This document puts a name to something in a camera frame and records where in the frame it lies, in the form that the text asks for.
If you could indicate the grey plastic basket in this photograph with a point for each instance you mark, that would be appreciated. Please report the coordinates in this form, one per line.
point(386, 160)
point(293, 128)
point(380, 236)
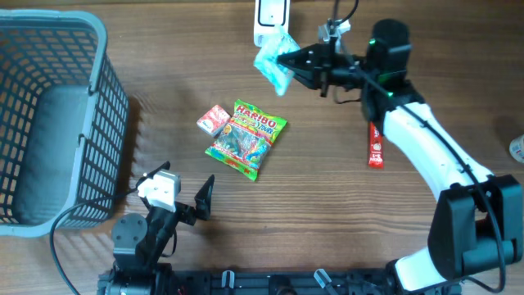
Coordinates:
point(64, 114)

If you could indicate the green lid jar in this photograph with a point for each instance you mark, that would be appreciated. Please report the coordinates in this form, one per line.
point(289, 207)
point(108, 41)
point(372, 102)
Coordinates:
point(516, 148)

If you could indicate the small red white box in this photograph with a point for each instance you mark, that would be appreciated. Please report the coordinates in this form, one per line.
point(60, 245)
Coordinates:
point(214, 120)

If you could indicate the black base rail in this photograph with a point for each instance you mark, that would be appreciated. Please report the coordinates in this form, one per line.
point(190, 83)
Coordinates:
point(350, 282)

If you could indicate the light blue tissue pack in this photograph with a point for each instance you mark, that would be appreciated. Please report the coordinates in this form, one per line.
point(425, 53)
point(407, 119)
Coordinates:
point(266, 61)

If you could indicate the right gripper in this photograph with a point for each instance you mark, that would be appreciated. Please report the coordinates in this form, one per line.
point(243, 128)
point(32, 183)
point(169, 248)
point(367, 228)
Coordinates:
point(318, 67)

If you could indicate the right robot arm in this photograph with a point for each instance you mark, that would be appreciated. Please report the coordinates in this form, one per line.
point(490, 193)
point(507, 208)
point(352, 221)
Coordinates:
point(477, 224)

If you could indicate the green Haribo candy bag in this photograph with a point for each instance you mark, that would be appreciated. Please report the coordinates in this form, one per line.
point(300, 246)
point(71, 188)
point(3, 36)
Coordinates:
point(246, 138)

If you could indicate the white barcode scanner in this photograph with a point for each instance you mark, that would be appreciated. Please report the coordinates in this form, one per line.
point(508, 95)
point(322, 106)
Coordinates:
point(267, 15)

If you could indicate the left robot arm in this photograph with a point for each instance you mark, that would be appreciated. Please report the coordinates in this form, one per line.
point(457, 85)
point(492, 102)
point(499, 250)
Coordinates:
point(140, 241)

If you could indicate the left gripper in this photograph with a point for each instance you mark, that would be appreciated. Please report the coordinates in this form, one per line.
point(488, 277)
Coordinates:
point(202, 201)

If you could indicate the red sachet stick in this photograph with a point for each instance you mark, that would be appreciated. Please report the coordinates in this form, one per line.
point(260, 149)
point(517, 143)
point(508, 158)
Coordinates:
point(375, 153)

